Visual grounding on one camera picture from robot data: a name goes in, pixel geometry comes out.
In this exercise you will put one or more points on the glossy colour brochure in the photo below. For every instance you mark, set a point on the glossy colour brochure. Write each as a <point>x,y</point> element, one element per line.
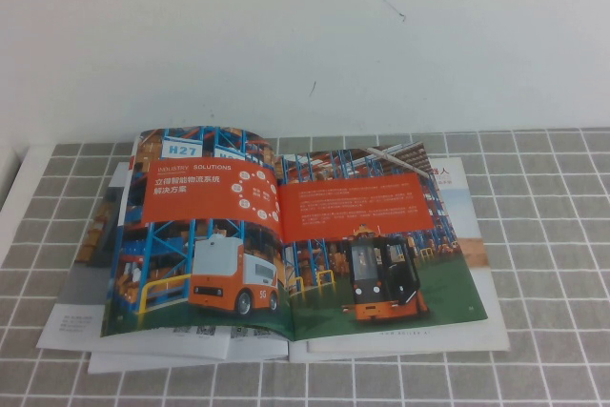
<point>310,216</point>

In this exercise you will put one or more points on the white QR code booklet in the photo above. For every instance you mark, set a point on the white QR code booklet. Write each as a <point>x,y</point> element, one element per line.
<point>257,347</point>

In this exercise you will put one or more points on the grey grid tablecloth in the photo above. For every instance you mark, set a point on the grey grid tablecloth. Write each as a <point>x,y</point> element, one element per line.
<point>548,283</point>

